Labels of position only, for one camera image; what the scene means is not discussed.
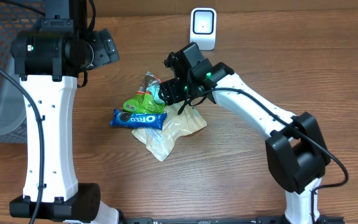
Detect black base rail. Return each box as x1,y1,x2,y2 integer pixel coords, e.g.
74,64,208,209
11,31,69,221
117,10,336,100
68,214,345,224

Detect teal snack packet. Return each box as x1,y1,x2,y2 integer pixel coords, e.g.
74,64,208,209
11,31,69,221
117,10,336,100
146,84,165,104

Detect beige paper pouch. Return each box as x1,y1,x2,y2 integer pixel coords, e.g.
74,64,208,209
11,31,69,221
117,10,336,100
132,104,207,162

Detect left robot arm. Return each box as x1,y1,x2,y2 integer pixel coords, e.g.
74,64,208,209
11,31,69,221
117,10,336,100
9,1,122,224

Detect green snack packet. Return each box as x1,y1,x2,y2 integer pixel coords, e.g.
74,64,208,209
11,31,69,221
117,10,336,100
122,72,165,114

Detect white barcode scanner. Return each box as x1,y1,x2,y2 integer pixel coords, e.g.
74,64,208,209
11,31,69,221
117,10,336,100
190,7,217,51

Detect blue Oreo cookie pack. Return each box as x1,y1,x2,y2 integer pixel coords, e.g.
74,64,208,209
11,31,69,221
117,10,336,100
109,109,167,130

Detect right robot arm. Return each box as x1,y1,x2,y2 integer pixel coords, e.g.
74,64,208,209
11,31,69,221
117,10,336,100
158,42,331,223

